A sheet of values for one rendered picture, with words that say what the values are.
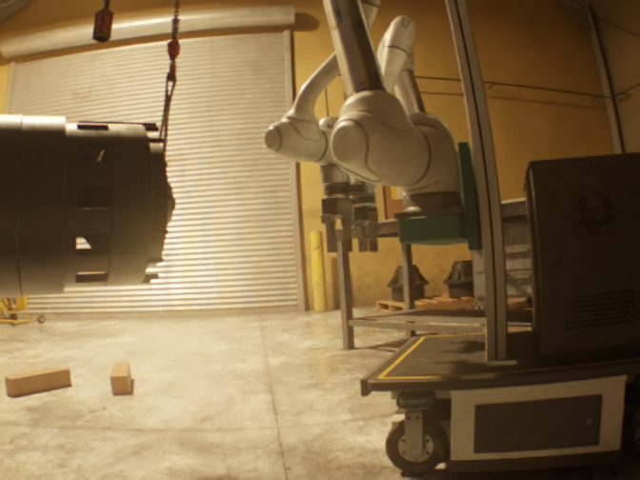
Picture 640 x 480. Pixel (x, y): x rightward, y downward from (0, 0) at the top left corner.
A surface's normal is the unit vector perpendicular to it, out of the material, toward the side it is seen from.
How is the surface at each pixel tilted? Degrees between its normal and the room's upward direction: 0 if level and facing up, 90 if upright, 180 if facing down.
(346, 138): 97
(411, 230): 90
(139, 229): 113
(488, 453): 90
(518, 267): 90
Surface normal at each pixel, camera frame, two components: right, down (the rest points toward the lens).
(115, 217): 0.57, 0.22
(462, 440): -0.36, -0.03
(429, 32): 0.15, -0.07
